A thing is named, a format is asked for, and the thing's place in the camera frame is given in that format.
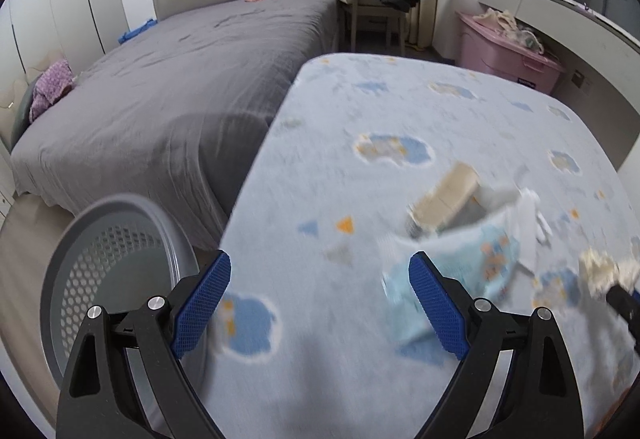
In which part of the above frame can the beige cardboard box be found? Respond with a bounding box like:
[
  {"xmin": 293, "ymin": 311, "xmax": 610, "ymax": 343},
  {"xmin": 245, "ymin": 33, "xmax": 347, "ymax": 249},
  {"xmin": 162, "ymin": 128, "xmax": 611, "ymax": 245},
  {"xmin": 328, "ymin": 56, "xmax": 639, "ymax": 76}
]
[{"xmin": 407, "ymin": 162, "xmax": 483, "ymax": 238}]

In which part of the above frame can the pile of light clothes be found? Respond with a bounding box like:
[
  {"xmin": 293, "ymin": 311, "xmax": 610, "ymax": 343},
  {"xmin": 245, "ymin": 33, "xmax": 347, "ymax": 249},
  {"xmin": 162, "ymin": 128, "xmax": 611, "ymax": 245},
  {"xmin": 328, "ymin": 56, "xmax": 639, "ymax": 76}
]
[{"xmin": 472, "ymin": 9, "xmax": 546, "ymax": 54}]

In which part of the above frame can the purple knitted cloth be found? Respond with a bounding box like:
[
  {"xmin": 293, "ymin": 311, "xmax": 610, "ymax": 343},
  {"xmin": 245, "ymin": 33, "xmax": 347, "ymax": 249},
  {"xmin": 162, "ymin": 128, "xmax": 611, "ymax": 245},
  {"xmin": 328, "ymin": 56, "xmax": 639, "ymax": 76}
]
[{"xmin": 29, "ymin": 59, "xmax": 76, "ymax": 122}]

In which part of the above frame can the dark green pillow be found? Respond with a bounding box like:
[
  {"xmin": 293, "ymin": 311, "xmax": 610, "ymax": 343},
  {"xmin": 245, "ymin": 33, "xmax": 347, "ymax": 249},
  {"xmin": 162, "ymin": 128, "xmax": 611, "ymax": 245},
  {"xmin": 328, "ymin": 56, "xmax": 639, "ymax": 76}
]
[{"xmin": 12, "ymin": 79, "xmax": 44, "ymax": 150}]

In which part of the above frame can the light blue printed blanket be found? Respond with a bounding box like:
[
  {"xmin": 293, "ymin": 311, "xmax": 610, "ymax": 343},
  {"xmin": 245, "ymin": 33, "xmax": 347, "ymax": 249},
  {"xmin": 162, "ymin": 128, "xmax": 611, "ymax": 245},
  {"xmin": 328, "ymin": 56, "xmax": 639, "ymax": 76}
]
[{"xmin": 200, "ymin": 53, "xmax": 640, "ymax": 439}]

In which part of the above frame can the bed with grey sheet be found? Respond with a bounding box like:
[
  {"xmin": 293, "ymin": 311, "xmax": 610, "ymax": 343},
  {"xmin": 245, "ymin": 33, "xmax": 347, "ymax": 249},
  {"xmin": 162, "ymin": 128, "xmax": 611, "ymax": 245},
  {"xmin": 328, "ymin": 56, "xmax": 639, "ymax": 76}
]
[{"xmin": 10, "ymin": 0, "xmax": 342, "ymax": 250}]

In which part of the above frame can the pink storage box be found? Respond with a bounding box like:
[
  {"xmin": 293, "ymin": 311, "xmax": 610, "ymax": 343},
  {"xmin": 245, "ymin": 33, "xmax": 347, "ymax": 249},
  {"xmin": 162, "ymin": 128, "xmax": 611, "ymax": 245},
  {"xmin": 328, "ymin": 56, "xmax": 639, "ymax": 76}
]
[{"xmin": 456, "ymin": 11, "xmax": 565, "ymax": 94}]

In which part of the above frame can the light blue patterned cloth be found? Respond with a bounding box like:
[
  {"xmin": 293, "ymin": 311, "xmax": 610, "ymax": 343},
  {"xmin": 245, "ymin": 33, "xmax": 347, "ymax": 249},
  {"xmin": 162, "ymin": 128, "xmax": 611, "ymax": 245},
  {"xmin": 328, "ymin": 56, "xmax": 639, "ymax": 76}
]
[{"xmin": 382, "ymin": 209, "xmax": 523, "ymax": 346}]

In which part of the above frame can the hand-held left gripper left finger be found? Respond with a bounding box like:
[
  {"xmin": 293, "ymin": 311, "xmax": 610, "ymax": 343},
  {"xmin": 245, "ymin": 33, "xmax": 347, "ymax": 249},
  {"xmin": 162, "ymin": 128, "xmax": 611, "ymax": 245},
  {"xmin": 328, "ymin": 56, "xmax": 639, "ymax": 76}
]
[{"xmin": 57, "ymin": 250, "xmax": 232, "ymax": 439}]

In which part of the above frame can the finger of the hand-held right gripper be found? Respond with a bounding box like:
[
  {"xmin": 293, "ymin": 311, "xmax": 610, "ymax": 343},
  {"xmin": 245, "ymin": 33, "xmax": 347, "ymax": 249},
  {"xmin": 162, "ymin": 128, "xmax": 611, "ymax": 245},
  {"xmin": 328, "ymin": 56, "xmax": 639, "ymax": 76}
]
[{"xmin": 605, "ymin": 284, "xmax": 640, "ymax": 345}]

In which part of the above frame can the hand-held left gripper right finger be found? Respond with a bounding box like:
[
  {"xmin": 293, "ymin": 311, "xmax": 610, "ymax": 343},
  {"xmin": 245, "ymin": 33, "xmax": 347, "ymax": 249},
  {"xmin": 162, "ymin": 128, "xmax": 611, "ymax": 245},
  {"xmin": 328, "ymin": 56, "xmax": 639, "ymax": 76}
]
[{"xmin": 409, "ymin": 253, "xmax": 583, "ymax": 439}]

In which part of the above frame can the white tissue paper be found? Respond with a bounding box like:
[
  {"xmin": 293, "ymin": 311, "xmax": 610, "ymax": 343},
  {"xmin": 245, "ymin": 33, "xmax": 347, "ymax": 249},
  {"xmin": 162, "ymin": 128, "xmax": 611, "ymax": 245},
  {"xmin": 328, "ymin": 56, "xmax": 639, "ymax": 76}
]
[{"xmin": 480, "ymin": 169, "xmax": 554, "ymax": 276}]

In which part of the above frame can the grey perforated plastic basket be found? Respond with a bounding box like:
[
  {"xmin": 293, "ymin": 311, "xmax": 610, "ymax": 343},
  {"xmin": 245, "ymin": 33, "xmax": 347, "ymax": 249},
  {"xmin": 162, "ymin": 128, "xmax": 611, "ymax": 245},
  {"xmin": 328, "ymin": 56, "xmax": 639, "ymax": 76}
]
[{"xmin": 40, "ymin": 193, "xmax": 211, "ymax": 390}]

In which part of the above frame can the white window ledge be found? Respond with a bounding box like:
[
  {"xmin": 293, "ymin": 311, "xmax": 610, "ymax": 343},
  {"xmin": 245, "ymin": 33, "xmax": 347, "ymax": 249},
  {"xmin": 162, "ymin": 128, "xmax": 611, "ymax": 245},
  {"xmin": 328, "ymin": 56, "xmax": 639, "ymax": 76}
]
[{"xmin": 477, "ymin": 0, "xmax": 640, "ymax": 170}]

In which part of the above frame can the cream fluffy sock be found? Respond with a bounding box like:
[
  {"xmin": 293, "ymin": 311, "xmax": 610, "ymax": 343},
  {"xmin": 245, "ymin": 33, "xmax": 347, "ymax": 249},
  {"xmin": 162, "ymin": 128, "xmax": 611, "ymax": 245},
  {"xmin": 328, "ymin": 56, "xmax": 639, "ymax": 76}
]
[{"xmin": 579, "ymin": 249, "xmax": 640, "ymax": 298}]

